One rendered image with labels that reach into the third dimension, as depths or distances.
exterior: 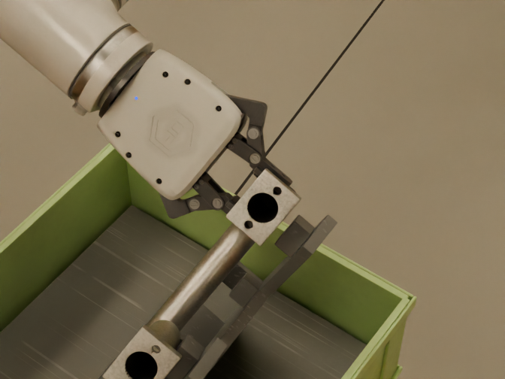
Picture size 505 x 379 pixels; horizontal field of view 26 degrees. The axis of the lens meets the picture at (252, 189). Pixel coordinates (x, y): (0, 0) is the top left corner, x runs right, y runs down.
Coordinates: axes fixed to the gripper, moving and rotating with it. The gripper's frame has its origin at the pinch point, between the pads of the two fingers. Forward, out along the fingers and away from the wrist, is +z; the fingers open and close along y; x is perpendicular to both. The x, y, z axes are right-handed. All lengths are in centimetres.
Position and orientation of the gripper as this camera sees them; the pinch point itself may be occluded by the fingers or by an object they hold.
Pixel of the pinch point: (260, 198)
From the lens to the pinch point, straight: 96.0
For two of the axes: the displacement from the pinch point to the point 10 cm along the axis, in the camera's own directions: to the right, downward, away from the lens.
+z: 7.6, 6.5, -0.2
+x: 1.6, -1.5, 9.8
